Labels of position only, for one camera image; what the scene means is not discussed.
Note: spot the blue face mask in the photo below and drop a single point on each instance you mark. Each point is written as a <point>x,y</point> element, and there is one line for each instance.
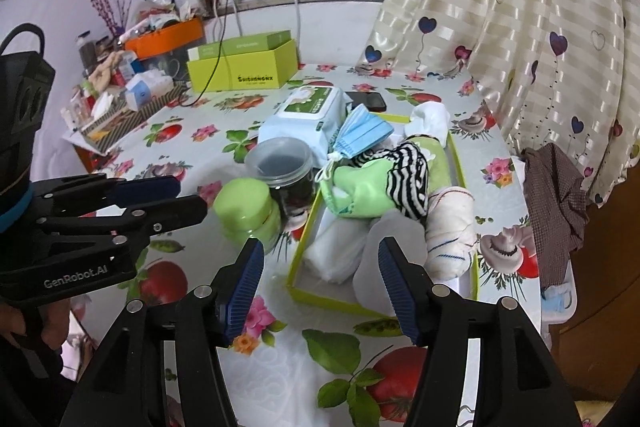
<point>361,131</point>

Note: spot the orange storage box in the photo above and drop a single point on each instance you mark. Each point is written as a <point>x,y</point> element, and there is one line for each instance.
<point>167,39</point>

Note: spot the wet wipes pack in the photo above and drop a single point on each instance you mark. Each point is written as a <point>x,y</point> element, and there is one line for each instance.
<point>312,114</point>

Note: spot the brown checked cloth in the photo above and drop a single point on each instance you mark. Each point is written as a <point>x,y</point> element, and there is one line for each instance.
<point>557,207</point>

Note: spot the white towel red stitching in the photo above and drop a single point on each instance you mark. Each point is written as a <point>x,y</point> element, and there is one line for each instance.
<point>450,233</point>

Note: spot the heart patterned curtain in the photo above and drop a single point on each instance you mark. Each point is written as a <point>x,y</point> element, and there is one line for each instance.
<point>564,72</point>

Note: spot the green plastic jar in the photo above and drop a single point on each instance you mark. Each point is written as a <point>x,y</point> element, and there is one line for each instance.
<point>246,210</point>

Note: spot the green cloth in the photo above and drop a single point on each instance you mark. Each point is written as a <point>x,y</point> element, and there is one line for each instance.
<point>358,192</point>

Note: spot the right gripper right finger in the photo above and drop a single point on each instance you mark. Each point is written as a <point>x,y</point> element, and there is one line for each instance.
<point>401,279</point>

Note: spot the clear lidded plastic jar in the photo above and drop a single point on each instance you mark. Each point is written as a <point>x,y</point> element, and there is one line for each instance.
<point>286,165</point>

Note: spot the lime green cardboard box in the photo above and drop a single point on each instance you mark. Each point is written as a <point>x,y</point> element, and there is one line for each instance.
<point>260,61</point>

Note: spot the blue white tissue pack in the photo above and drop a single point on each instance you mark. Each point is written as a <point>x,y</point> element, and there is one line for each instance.
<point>145,87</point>

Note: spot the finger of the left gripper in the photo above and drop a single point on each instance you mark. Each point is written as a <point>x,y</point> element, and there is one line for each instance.
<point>143,191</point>
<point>164,216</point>

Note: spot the black white striped sock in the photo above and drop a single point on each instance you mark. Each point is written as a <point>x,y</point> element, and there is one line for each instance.
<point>407,179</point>

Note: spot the green rabbit towel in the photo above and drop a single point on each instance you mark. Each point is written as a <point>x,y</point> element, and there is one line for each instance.
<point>437,162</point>

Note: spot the striped cardboard box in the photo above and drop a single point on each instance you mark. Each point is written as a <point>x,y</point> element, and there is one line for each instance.
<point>103,134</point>

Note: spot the white tray with green rim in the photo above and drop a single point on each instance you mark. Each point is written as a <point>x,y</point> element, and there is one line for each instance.
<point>303,288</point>

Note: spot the person's left hand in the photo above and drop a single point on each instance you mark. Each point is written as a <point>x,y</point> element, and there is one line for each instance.
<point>53,323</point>

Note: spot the black smartphone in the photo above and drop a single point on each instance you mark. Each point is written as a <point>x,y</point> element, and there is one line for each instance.
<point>372,101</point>

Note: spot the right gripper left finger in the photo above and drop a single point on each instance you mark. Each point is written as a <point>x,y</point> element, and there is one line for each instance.
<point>242,283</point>

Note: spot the grey sock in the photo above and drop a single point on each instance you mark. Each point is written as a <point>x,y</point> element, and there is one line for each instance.
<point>393,230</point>

